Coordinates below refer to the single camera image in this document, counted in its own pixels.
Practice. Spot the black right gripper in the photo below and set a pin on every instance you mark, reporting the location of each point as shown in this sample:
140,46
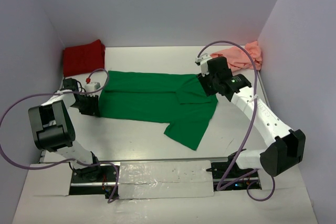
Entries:
203,81

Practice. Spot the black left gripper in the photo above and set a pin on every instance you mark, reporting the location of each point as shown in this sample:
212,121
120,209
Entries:
94,108

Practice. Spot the green t-shirt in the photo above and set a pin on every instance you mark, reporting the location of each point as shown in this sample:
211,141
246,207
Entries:
175,99

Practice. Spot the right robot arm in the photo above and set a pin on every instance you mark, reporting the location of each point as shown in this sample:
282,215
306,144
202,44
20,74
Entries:
285,146

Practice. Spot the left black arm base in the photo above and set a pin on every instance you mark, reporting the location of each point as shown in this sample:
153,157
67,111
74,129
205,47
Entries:
99,180

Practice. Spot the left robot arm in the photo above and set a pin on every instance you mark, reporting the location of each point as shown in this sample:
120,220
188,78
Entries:
52,128

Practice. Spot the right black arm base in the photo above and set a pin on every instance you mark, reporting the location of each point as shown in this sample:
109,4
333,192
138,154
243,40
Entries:
218,169

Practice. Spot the pink crumpled t-shirt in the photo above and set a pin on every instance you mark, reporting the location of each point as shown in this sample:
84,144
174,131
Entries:
238,60

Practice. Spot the red folded t-shirt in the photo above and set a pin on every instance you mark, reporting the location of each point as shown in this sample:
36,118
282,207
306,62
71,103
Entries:
83,59

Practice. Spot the silver taped cover plate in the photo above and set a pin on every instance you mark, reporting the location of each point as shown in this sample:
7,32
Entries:
154,180

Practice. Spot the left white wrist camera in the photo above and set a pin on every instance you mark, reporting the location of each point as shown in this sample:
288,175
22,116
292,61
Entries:
91,87

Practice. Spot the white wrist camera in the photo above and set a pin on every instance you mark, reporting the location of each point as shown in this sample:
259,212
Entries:
91,87
202,62

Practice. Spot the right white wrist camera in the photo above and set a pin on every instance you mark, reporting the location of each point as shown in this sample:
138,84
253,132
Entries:
202,62

